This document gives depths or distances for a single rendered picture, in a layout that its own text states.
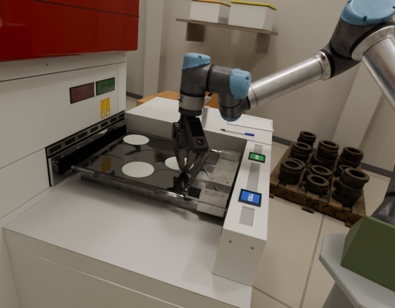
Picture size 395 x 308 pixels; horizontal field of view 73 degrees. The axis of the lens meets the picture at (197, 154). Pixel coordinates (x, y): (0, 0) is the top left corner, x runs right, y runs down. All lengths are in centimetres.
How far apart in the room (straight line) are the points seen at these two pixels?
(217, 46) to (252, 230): 371
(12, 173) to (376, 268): 93
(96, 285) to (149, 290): 14
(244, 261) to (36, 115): 63
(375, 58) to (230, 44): 336
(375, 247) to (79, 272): 72
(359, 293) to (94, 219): 69
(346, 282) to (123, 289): 54
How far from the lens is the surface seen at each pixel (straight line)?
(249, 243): 61
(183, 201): 84
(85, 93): 95
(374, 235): 79
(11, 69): 75
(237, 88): 73
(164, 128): 115
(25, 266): 89
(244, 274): 67
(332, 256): 87
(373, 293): 84
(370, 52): 84
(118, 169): 88
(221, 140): 109
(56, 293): 89
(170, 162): 94
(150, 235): 76
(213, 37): 421
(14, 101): 76
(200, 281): 67
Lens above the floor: 133
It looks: 25 degrees down
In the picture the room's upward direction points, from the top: 8 degrees clockwise
